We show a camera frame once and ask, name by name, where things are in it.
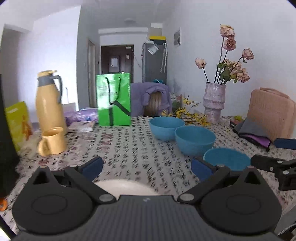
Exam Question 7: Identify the dried pink roses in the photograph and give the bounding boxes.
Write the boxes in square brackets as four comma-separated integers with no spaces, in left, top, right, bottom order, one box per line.
[194,24,255,84]

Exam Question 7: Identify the grey purple folded cloth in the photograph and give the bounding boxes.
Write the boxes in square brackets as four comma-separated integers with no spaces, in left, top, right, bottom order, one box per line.
[230,118,272,152]

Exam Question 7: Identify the purple tissue pack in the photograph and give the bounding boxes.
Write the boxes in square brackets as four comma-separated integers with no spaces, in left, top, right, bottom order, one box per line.
[64,109,98,126]

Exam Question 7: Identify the black paper bag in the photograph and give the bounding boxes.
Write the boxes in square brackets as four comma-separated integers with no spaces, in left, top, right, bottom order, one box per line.
[0,74,20,197]

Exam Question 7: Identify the green paper bag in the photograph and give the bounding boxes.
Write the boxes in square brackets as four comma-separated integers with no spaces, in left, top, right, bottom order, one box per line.
[96,73,131,126]

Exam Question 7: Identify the blue bowl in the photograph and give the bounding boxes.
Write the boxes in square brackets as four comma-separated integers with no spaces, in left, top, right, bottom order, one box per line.
[175,126,216,157]
[203,148,251,171]
[149,116,185,142]

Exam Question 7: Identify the yellow mug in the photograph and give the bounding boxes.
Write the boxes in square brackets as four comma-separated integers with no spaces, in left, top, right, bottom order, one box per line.
[38,127,67,157]

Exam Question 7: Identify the grey refrigerator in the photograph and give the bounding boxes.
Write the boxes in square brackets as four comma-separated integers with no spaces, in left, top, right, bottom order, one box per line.
[142,43,168,84]

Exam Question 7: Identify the yellow green snack box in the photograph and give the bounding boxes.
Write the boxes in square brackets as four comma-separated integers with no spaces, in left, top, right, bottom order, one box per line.
[5,101,33,152]

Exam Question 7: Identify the chair with purple cover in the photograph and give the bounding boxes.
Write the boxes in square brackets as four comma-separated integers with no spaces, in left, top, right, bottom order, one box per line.
[130,82,172,118]

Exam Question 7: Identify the yellow box on refrigerator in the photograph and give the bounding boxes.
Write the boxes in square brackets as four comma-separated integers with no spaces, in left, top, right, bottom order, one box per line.
[149,36,166,41]

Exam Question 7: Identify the yellow thermos jug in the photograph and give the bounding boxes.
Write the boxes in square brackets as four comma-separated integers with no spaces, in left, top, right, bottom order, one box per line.
[36,70,67,134]

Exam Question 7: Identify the dark brown door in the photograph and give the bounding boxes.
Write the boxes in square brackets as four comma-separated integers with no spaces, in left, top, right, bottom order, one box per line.
[100,45,134,83]

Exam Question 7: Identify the white book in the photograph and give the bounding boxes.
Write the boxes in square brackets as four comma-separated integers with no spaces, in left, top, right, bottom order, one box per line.
[68,121,96,133]

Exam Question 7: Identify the yellow flower branch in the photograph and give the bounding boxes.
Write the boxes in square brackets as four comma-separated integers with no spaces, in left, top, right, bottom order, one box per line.
[162,96,211,127]

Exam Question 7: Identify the cream plate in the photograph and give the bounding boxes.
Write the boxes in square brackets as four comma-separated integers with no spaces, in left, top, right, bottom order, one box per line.
[95,179,159,199]

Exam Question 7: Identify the calligraphy print tablecloth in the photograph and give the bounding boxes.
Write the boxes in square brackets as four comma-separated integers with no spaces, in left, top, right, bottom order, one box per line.
[0,114,296,235]

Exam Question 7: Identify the pink hard case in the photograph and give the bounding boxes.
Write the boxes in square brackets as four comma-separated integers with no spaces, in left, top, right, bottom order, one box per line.
[247,87,295,141]

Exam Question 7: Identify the pink textured vase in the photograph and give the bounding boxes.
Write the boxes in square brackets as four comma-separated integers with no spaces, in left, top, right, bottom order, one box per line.
[203,82,226,125]

